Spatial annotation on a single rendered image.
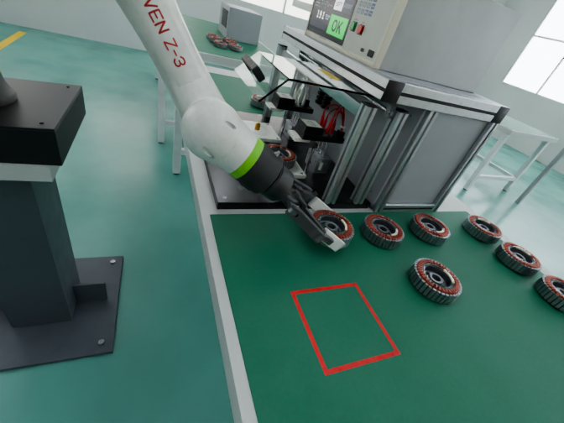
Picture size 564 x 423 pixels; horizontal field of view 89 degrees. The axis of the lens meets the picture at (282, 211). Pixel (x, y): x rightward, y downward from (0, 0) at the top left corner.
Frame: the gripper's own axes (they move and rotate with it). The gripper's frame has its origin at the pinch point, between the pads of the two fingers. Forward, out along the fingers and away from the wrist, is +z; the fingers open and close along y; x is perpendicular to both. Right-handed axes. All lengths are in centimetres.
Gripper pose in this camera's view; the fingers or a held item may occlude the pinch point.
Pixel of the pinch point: (329, 226)
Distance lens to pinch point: 70.5
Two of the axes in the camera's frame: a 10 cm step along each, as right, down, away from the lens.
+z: 7.0, 5.3, 4.9
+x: 7.1, -5.9, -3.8
